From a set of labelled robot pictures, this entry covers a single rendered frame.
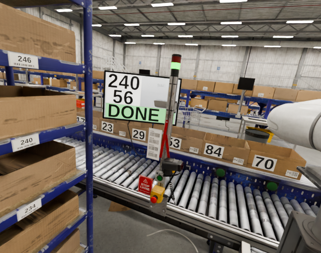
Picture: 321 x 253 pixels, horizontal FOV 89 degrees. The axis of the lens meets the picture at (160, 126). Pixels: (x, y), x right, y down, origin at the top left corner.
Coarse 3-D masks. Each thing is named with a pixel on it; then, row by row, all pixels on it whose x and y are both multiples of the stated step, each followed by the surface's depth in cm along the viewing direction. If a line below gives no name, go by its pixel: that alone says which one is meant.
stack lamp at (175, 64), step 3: (174, 57) 85; (177, 57) 84; (180, 57) 85; (171, 60) 87; (174, 60) 85; (177, 60) 85; (180, 60) 86; (171, 63) 87; (174, 63) 85; (177, 63) 85; (171, 66) 87; (174, 66) 86; (177, 66) 86
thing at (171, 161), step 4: (164, 160) 94; (168, 160) 94; (172, 160) 94; (176, 160) 94; (164, 164) 93; (168, 164) 92; (172, 164) 91; (176, 164) 91; (180, 164) 91; (164, 168) 94; (168, 168) 93; (172, 168) 92; (176, 168) 91; (180, 168) 90; (168, 172) 95; (172, 172) 95; (164, 176) 96; (168, 176) 95
